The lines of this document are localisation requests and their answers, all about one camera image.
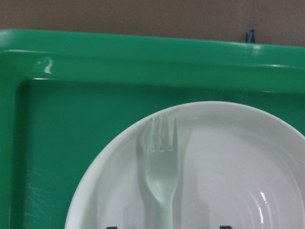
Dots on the white round plate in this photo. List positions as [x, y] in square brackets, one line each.
[239, 166]

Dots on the pale green plastic fork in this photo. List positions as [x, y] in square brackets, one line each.
[161, 168]

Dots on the green plastic tray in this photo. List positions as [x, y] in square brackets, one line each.
[65, 95]

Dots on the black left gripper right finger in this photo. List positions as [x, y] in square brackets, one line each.
[225, 227]

